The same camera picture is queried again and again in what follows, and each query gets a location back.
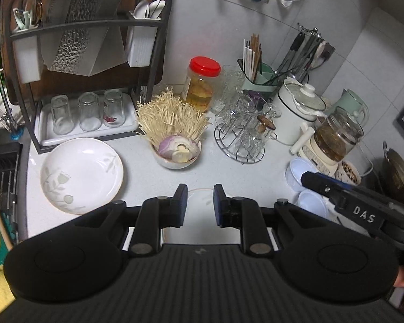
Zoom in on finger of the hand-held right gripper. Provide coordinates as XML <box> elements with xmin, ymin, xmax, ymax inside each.
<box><xmin>301</xmin><ymin>171</ymin><xmax>386</xmax><ymax>233</ymax></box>
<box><xmin>315</xmin><ymin>172</ymin><xmax>361</xmax><ymax>192</ymax></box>

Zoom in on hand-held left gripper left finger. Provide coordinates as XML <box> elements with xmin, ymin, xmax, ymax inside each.
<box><xmin>71</xmin><ymin>183</ymin><xmax>189</xmax><ymax>257</ymax></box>

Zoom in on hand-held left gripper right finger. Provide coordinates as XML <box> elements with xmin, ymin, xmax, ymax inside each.
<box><xmin>213</xmin><ymin>183</ymin><xmax>327</xmax><ymax>257</ymax></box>

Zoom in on white plastic bowl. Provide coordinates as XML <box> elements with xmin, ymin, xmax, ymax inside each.
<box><xmin>286</xmin><ymin>157</ymin><xmax>320</xmax><ymax>196</ymax></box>
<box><xmin>296</xmin><ymin>188</ymin><xmax>329</xmax><ymax>219</ymax></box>

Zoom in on patterned bowl with spices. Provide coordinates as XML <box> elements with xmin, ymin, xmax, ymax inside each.
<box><xmin>336</xmin><ymin>160</ymin><xmax>361</xmax><ymax>186</ymax></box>

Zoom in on cream kettle base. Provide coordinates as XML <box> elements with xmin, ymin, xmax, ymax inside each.
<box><xmin>290</xmin><ymin>123</ymin><xmax>344</xmax><ymax>176</ymax></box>

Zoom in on small ceramic bowl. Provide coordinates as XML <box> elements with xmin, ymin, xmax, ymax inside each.
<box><xmin>150</xmin><ymin>138</ymin><xmax>202</xmax><ymax>171</ymax></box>

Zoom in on metal wok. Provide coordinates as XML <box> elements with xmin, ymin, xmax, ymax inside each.
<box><xmin>382</xmin><ymin>141</ymin><xmax>404</xmax><ymax>211</ymax></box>

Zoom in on glass tea kettle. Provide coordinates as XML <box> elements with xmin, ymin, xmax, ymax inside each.
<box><xmin>313</xmin><ymin>106</ymin><xmax>365</xmax><ymax>163</ymax></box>

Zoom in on purple onion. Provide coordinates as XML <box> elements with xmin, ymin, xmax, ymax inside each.
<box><xmin>158</xmin><ymin>134</ymin><xmax>200</xmax><ymax>163</ymax></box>

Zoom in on green kettle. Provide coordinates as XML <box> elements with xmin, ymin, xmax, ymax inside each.
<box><xmin>329</xmin><ymin>89</ymin><xmax>370</xmax><ymax>129</ymax></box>

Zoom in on white electric pot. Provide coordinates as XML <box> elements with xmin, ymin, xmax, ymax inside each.
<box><xmin>271</xmin><ymin>77</ymin><xmax>328</xmax><ymax>146</ymax></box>

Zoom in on enoki mushrooms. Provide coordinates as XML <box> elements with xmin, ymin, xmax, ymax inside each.
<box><xmin>135</xmin><ymin>87</ymin><xmax>211</xmax><ymax>146</ymax></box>

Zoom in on crystal glass cups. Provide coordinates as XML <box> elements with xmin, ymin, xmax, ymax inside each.
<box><xmin>215</xmin><ymin>92</ymin><xmax>278</xmax><ymax>155</ymax></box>

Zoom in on white floral plate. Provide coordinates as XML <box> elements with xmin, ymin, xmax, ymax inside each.
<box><xmin>40</xmin><ymin>138</ymin><xmax>125</xmax><ymax>215</ymax></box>

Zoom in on white drip tray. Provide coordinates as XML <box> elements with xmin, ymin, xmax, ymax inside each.
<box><xmin>34</xmin><ymin>89</ymin><xmax>141</xmax><ymax>147</ymax></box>

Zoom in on clear drinking glass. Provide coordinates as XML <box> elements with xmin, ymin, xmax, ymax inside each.
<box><xmin>103</xmin><ymin>89</ymin><xmax>126</xmax><ymax>127</ymax></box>
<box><xmin>78</xmin><ymin>92</ymin><xmax>102</xmax><ymax>132</ymax></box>
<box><xmin>50</xmin><ymin>94</ymin><xmax>74</xmax><ymax>135</ymax></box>

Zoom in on red lid glass jar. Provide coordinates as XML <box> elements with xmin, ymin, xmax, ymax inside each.
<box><xmin>180</xmin><ymin>56</ymin><xmax>222</xmax><ymax>114</ymax></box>

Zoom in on crystal glass pitcher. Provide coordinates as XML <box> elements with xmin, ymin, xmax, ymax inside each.
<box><xmin>211</xmin><ymin>65</ymin><xmax>247</xmax><ymax>115</ymax></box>

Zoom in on green chopstick holder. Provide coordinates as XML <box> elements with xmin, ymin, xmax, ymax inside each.
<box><xmin>237</xmin><ymin>58</ymin><xmax>282</xmax><ymax>99</ymax></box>

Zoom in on hanging utensil rack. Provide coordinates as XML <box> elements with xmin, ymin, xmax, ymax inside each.
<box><xmin>273</xmin><ymin>22</ymin><xmax>336</xmax><ymax>85</ymax></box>

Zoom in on wooden cutting board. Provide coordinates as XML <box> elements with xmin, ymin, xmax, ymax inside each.
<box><xmin>1</xmin><ymin>0</ymin><xmax>174</xmax><ymax>106</ymax></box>

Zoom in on chopsticks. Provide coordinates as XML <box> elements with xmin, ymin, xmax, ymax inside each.
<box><xmin>243</xmin><ymin>33</ymin><xmax>264</xmax><ymax>83</ymax></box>

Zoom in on white utensil holder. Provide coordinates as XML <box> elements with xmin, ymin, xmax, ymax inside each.
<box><xmin>125</xmin><ymin>11</ymin><xmax>159</xmax><ymax>68</ymax></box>
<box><xmin>13</xmin><ymin>34</ymin><xmax>43</xmax><ymax>84</ymax></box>

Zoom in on black sink rack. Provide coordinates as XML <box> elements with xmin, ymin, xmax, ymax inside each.
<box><xmin>0</xmin><ymin>141</ymin><xmax>23</xmax><ymax>241</ymax></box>

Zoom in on teal pot holder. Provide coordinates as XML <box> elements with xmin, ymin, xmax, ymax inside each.
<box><xmin>0</xmin><ymin>205</ymin><xmax>18</xmax><ymax>271</ymax></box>

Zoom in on white spoons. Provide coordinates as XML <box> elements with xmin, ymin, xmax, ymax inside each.
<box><xmin>133</xmin><ymin>0</ymin><xmax>166</xmax><ymax>20</ymax></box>

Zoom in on hammered steel cutting board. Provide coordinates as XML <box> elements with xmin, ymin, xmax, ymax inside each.
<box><xmin>41</xmin><ymin>0</ymin><xmax>127</xmax><ymax>76</ymax></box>

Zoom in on black metal dish rack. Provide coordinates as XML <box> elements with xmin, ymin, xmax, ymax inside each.
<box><xmin>0</xmin><ymin>0</ymin><xmax>175</xmax><ymax>155</ymax></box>

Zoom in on metal faucet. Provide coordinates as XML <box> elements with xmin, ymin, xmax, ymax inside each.
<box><xmin>0</xmin><ymin>53</ymin><xmax>25</xmax><ymax>139</ymax></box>

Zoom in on kitchen scissors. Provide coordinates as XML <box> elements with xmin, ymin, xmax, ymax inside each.
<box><xmin>13</xmin><ymin>0</ymin><xmax>44</xmax><ymax>31</ymax></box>

